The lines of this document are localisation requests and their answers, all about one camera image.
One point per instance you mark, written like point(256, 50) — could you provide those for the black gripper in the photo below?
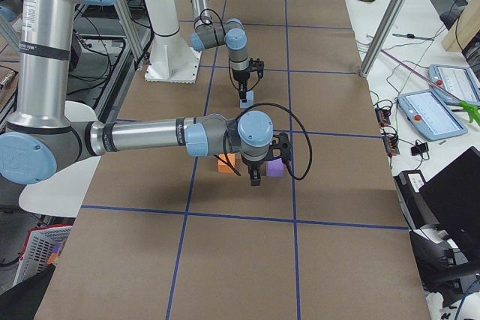
point(241, 77)
point(253, 165)

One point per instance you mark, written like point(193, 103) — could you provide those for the light blue foam block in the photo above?
point(248, 101)

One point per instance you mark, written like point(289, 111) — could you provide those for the purple foam block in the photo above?
point(275, 168)

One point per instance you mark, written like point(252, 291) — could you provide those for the orange foam block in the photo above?
point(226, 163)

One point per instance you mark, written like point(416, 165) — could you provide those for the black power adapter box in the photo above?
point(408, 184)

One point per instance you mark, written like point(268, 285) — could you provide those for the near teach pendant tablet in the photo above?
point(430, 115)

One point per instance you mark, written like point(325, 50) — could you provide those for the teach pendant tablet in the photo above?
point(460, 81)
point(430, 115)

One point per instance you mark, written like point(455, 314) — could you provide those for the black laptop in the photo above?
point(453, 197)

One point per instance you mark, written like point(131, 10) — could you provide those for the far teach pendant tablet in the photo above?
point(460, 81)

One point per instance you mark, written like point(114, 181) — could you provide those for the reacher grabber tool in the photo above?
point(468, 107)

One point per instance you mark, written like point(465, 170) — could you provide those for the white plastic basket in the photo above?
point(40, 243)

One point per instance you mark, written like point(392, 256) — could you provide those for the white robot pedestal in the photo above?
point(171, 59)

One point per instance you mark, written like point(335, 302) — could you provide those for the green strap smartwatch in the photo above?
point(412, 36)

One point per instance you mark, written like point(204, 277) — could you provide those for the aluminium frame post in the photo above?
point(385, 26)

